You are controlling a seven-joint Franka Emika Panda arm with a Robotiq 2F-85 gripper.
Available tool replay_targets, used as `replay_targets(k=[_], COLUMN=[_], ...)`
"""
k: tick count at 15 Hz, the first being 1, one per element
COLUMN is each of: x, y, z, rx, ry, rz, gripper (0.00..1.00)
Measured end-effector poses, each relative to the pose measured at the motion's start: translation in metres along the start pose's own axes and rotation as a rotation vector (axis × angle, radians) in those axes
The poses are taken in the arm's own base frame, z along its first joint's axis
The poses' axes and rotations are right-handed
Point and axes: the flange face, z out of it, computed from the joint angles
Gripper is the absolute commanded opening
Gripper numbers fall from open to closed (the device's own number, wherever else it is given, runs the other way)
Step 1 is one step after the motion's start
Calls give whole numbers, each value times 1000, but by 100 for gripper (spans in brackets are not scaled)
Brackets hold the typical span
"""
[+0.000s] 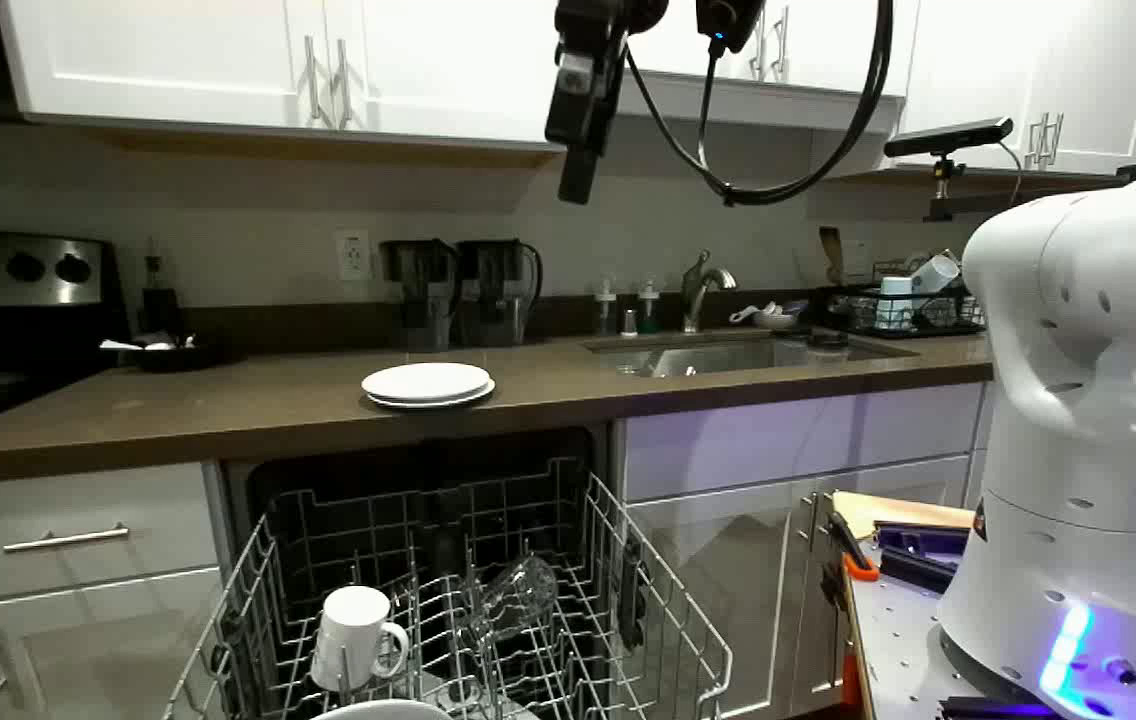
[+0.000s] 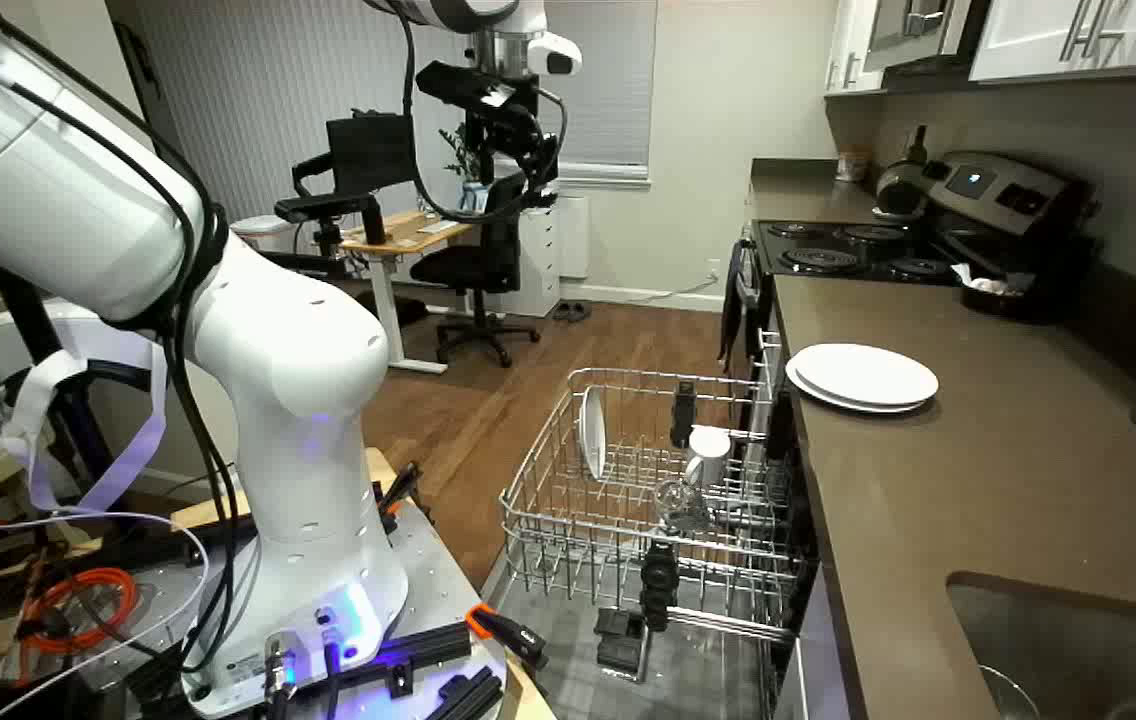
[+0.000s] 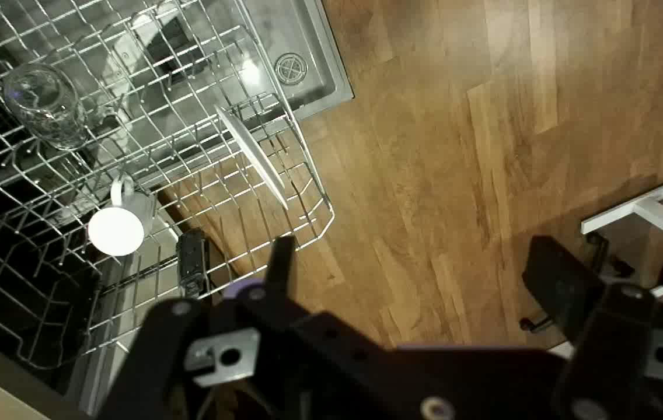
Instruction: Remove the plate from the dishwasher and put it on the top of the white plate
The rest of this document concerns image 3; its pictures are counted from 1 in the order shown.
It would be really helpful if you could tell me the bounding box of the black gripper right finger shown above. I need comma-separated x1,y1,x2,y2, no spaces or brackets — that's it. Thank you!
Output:
520,237,604,340

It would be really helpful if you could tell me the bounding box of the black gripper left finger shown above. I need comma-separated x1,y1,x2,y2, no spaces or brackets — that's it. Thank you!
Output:
264,237,296,294

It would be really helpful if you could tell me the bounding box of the clear glass plate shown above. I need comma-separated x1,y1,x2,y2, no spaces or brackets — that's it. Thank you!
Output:
214,107,290,211

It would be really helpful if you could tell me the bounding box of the open dishwasher door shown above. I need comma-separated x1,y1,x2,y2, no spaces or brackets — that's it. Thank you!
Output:
231,0,352,125

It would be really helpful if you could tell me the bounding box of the white metal stand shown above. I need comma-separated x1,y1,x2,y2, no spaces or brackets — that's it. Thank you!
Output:
578,184,663,237

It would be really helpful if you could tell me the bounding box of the white ceramic mug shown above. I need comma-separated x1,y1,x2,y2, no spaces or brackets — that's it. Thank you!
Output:
87,176,155,256

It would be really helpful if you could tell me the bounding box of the clear drinking glass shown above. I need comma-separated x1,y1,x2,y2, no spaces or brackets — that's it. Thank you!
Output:
2,63,81,147

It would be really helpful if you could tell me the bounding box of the white wire dishwasher rack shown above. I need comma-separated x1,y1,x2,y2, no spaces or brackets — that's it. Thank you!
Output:
0,0,333,379

